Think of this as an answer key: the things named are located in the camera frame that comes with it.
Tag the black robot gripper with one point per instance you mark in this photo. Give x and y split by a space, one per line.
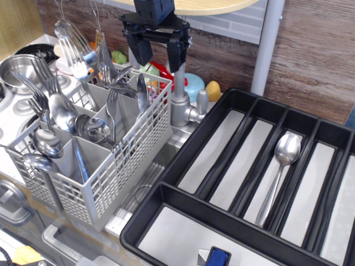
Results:
156 21

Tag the steel slotted spoon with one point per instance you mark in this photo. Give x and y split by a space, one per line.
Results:
64 29

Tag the steel spoon centre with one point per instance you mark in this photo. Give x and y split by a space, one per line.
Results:
64 115

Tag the grey plastic cutlery basket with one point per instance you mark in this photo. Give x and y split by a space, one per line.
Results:
113 171

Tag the steel spoon front left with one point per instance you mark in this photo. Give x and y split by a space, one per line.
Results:
48 143

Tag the steel spoon in tray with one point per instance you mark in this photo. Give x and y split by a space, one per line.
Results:
286 152

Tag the steel spoon lowest left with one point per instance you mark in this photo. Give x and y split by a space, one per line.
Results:
35 160

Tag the black cutlery tray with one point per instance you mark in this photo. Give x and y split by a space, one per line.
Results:
211 192

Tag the red toy pepper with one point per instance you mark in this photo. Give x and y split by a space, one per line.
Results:
163 72

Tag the green toy vegetable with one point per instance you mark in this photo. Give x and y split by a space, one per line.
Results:
118 57

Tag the light blue toy bowl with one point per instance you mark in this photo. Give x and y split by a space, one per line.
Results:
194 84

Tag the wooden round shelf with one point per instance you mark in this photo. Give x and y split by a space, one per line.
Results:
189 8

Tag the small steel fork back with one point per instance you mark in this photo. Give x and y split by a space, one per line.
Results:
105 63

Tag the steel fork middle compartment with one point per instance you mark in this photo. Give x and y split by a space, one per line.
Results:
111 109

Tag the yellow toy lemon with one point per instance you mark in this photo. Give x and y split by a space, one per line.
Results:
213 91

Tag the grey toy faucet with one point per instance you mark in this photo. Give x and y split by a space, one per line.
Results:
182 112

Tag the large steel fork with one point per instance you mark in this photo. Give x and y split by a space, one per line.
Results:
77 66

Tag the steel fork left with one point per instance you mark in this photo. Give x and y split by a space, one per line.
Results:
39 103

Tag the steel pot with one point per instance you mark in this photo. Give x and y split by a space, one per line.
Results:
21 64

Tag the blue object at bottom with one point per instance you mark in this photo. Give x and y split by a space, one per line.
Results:
213 257

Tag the white metal post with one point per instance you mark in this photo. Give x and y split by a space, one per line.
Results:
272 20

